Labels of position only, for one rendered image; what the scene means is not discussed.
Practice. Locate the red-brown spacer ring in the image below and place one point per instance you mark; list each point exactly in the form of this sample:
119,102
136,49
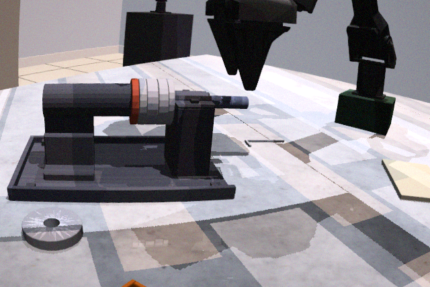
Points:
135,101

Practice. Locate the orange rectangular tray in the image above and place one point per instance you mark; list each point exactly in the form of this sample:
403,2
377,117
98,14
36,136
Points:
133,283

